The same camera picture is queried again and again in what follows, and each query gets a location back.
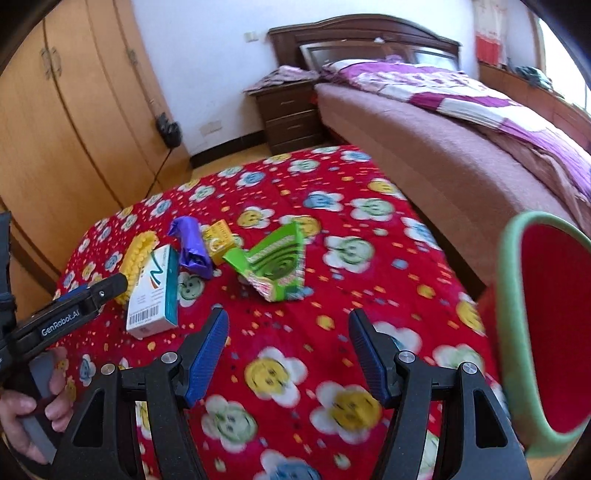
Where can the green mosquito coil box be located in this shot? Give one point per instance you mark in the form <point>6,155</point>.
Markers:
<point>272,267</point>

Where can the black plugged-in device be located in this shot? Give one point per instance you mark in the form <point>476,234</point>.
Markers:
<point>168,130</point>

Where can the dark wooden nightstand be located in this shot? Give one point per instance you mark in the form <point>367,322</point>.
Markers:
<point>288,120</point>

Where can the yellow foam fruit net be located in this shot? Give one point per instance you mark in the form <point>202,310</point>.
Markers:
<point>138,251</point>

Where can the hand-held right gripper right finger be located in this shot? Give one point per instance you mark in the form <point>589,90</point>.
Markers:
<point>369,362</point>

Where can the white wall socket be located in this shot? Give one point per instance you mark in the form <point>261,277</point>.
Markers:
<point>211,128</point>

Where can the person's left hand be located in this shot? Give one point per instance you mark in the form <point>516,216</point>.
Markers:
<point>62,383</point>

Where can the white and red curtain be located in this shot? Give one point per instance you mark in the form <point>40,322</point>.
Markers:
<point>489,37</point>

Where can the pile of dark clothes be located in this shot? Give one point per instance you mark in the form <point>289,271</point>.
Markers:
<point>533,76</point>

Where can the red bin with green rim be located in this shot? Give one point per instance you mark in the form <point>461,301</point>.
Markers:
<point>554,323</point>

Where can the red flower printed tablecloth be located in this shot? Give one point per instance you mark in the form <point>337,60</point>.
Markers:
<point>286,323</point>

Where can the purple plastic wrapper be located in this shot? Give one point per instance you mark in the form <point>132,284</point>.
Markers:
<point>191,249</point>

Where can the folded clothes on nightstand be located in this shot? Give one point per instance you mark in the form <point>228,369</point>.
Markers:
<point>281,76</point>

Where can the white and teal medicine box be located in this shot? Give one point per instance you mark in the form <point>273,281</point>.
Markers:
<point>147,300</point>

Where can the wooden wardrobe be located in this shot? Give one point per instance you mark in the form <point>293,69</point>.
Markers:
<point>69,115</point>

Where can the small yellow box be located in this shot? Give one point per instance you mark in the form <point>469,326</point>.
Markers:
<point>219,240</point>

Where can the bed with pink sheet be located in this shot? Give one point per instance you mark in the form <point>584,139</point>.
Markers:
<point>438,161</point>

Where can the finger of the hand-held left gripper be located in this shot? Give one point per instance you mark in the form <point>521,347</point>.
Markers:
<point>108,287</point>

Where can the window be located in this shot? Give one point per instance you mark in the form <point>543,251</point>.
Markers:
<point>563,64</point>

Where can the purple and white quilt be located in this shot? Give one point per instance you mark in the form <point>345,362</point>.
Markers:
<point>461,97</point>

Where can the wooden window cabinet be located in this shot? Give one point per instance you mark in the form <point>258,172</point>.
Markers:
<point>508,83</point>

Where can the dark wooden headboard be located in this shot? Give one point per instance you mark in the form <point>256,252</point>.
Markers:
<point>351,34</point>

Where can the wall light switch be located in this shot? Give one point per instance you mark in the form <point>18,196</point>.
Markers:
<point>251,36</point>

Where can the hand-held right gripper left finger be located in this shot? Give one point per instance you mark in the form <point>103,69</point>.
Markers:
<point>207,357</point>

